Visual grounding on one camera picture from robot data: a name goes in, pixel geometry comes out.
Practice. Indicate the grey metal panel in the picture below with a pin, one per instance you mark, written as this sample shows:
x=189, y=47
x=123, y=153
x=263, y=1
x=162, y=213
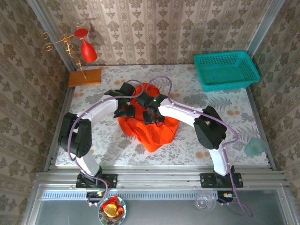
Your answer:
x=164, y=212

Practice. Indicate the clear plastic glass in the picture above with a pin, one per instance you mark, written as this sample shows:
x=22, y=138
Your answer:
x=202, y=202

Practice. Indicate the aluminium corner post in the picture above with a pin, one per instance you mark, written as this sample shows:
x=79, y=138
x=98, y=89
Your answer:
x=266, y=23
x=41, y=14

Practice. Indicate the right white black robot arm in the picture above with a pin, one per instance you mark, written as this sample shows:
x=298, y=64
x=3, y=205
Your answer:
x=182, y=110

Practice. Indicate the teal translucent cup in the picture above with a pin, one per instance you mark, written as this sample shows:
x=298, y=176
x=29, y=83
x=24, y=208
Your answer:
x=255, y=147

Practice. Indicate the red foil wrapper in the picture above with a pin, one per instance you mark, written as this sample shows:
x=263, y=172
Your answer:
x=120, y=206

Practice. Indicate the orange t-shirt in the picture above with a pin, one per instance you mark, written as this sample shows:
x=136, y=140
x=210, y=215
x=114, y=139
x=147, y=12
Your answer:
x=152, y=136

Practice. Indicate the floral table mat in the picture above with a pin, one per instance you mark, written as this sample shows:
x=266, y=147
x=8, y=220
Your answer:
x=164, y=77

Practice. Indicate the yellow crumpled wrapper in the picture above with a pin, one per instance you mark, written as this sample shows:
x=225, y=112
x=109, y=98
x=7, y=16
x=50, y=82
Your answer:
x=110, y=210

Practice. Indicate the teal plastic basket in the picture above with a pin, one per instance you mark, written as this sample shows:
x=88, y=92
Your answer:
x=225, y=72

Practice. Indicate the aluminium cross rail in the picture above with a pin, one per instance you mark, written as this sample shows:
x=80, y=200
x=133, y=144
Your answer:
x=159, y=180

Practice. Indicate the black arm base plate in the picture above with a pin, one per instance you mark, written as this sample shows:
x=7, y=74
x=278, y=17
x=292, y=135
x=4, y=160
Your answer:
x=112, y=180
x=205, y=180

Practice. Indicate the black board yellow plug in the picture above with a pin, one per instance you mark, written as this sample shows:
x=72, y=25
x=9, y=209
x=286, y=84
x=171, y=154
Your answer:
x=226, y=195
x=95, y=195

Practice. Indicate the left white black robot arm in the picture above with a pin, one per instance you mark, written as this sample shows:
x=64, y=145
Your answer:
x=98, y=110

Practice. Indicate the red goblet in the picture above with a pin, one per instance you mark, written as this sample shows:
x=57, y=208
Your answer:
x=88, y=52

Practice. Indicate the floral patterned plate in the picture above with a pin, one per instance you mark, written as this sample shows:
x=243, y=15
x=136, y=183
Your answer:
x=121, y=218

